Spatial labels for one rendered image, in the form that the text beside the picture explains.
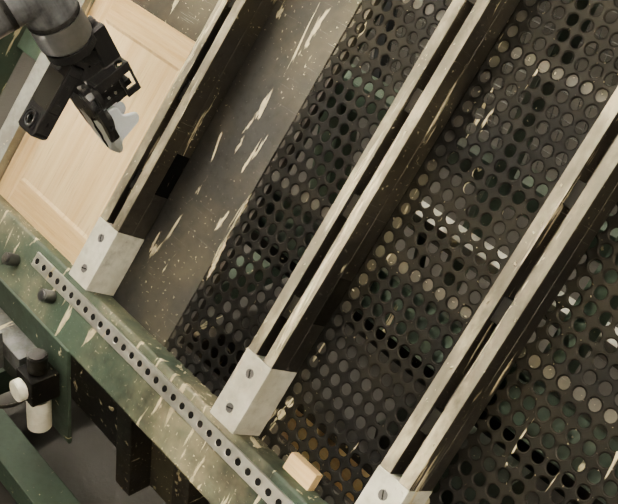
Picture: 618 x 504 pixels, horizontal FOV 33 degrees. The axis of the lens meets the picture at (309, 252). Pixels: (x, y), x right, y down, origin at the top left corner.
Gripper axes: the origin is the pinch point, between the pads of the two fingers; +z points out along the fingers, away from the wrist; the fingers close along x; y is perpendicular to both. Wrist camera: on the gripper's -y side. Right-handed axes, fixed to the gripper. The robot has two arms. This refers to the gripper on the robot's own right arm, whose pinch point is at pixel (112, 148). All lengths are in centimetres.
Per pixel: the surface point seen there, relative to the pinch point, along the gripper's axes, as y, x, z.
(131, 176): 5.8, 20.1, 26.4
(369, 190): 24.3, -26.7, 14.8
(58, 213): -6, 39, 40
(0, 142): -4, 62, 36
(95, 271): -9.9, 16.3, 35.3
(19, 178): -6, 54, 40
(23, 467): -46, 47, 104
